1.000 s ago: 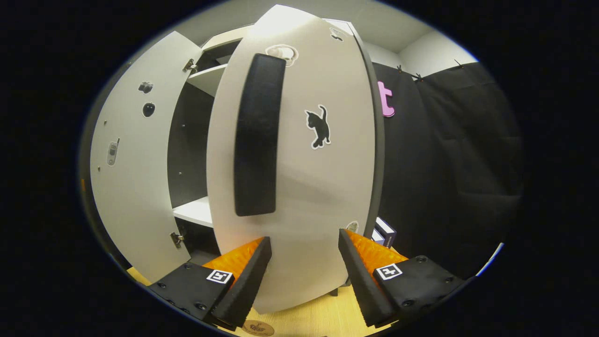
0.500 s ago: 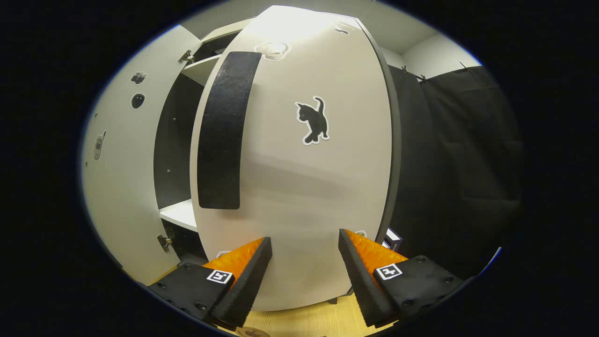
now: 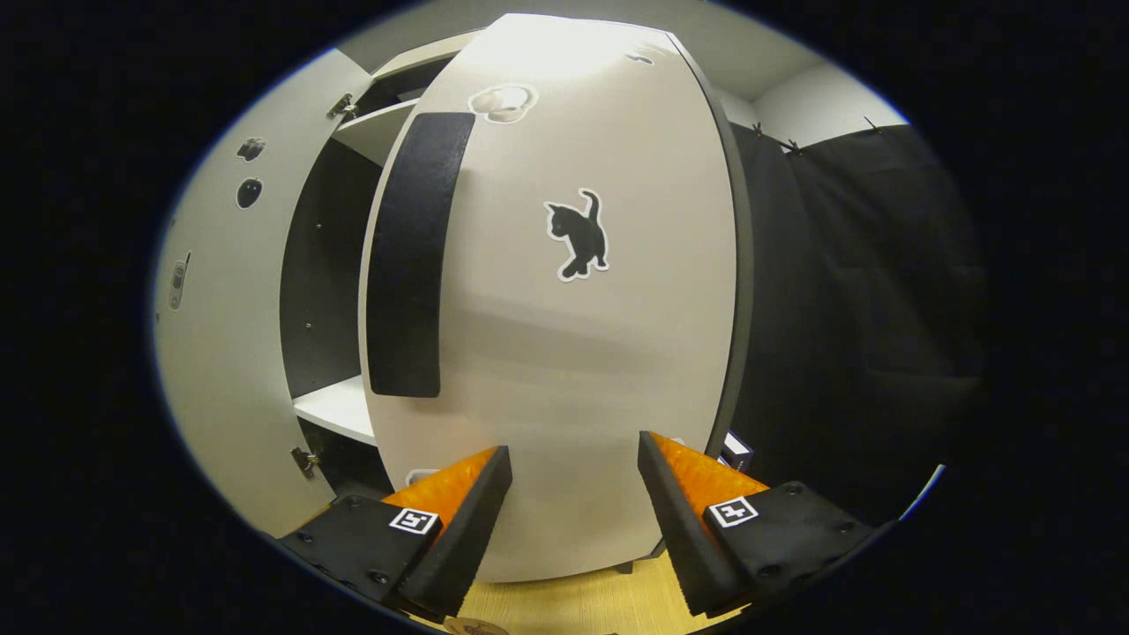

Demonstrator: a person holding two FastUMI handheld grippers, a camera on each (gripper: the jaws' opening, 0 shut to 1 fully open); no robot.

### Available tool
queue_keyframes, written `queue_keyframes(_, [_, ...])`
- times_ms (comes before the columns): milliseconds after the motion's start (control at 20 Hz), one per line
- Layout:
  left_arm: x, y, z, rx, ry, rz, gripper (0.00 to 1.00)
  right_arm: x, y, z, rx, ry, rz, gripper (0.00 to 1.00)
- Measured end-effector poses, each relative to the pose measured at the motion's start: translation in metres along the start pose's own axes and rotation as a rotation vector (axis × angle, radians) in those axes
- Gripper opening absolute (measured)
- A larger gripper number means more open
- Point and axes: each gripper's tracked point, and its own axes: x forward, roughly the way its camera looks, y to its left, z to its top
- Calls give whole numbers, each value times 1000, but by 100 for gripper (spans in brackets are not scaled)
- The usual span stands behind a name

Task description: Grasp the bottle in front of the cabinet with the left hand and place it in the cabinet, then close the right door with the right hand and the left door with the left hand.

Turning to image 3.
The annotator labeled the dark book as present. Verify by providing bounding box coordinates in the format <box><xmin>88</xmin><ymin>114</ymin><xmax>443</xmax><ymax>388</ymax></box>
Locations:
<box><xmin>719</xmin><ymin>430</ymin><xmax>756</xmax><ymax>474</ymax></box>

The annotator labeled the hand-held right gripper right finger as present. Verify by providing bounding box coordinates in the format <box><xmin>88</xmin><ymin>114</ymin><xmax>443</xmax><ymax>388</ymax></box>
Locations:
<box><xmin>637</xmin><ymin>430</ymin><xmax>886</xmax><ymax>618</ymax></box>

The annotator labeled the black backdrop cloth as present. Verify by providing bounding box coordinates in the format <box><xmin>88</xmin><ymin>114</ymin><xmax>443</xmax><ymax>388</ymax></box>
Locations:
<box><xmin>710</xmin><ymin>122</ymin><xmax>989</xmax><ymax>527</ymax></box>

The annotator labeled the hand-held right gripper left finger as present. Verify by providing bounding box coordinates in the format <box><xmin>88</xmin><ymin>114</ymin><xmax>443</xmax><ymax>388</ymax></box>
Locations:
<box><xmin>276</xmin><ymin>445</ymin><xmax>513</xmax><ymax>620</ymax></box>

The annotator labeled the cat sticker white cabinet door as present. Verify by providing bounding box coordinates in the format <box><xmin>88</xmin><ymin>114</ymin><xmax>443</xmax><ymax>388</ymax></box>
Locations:
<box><xmin>359</xmin><ymin>13</ymin><xmax>753</xmax><ymax>584</ymax></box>

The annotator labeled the black cabinet door handle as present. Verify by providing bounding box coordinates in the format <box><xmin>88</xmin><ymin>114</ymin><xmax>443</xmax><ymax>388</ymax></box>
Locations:
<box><xmin>365</xmin><ymin>112</ymin><xmax>477</xmax><ymax>399</ymax></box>

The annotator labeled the white cabinet shelf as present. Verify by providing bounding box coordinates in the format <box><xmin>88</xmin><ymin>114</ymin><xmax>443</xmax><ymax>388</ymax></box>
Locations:
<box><xmin>293</xmin><ymin>377</ymin><xmax>378</xmax><ymax>447</ymax></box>
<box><xmin>333</xmin><ymin>99</ymin><xmax>420</xmax><ymax>168</ymax></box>

